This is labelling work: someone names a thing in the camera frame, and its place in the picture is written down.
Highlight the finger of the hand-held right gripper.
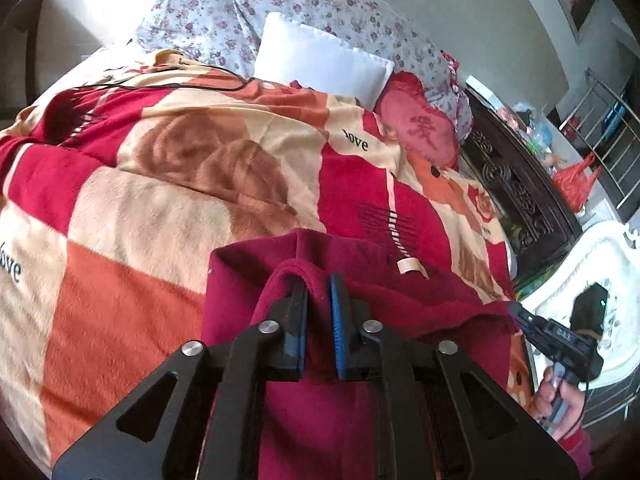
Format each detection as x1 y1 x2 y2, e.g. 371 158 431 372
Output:
507 301 551 356

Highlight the white pillow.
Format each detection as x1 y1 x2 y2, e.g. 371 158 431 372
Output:
253 11 396 110

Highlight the red embroidered pillow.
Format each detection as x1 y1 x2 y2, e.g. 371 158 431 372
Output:
375 71 461 171

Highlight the clear plastic bag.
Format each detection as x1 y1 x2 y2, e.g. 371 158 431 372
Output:
512 102 555 157

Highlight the printed fleece blanket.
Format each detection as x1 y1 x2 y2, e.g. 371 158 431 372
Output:
0 49 538 466

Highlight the person's right forearm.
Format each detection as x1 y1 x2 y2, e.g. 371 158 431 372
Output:
555 425 597 478

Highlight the metal rack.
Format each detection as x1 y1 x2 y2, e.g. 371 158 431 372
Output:
560 67 640 211

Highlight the large floral pillow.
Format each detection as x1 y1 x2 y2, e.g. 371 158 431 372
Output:
229 0 473 141

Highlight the person's right hand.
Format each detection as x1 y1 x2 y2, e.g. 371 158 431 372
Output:
532 365 590 438

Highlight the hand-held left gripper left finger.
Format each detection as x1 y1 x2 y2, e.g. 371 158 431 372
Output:
52 277 308 480

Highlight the dark carved wooden headboard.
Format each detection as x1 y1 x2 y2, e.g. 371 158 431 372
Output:
457 80 583 281

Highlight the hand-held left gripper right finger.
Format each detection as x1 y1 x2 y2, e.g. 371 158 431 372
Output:
327 274 581 480

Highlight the black cable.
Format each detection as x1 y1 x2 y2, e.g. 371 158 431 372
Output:
60 55 256 95

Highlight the dark wooden desk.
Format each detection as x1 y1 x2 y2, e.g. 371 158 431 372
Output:
0 0 56 121

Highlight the red plastic bag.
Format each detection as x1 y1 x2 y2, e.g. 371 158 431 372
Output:
551 152 601 213

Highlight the maroon fleece garment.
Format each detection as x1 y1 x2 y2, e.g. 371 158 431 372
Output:
200 227 538 480

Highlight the small floral pillow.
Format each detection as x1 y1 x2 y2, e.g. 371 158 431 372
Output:
135 0 261 78

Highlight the white ornate furniture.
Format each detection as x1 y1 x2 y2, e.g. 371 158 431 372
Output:
520 217 640 428

